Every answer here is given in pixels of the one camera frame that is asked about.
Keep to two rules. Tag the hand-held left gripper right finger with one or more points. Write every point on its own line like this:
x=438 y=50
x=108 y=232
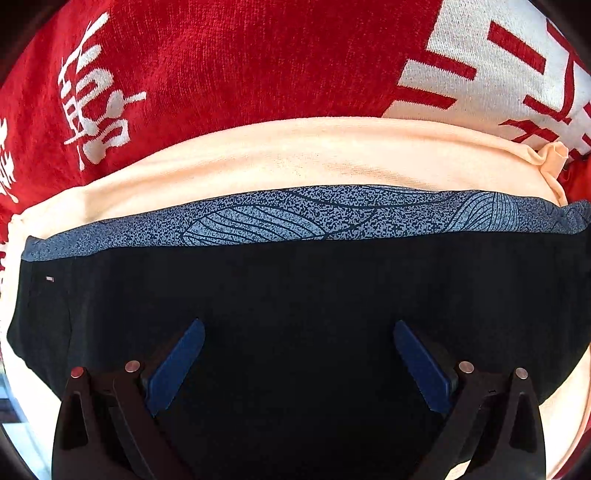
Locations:
x=422 y=369

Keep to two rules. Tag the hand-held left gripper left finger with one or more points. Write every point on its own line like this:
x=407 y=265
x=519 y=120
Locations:
x=178 y=364

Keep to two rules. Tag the black pants patterned blue waistband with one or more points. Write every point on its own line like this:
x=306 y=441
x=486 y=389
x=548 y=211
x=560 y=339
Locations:
x=295 y=286

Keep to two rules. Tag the cream cloth mat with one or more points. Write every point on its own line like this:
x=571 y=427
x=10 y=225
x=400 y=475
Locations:
x=295 y=147

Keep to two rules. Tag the red printed blanket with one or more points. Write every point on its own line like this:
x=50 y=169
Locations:
x=231 y=60

